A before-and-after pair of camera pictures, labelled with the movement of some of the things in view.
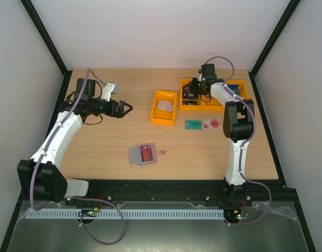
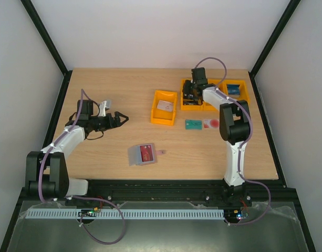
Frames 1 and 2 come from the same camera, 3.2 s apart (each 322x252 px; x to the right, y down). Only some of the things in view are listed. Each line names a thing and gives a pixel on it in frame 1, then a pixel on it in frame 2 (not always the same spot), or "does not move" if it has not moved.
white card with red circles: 211,123 does not move
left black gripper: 119,113 → 116,123
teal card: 193,124 does not move
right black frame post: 270,43 does not move
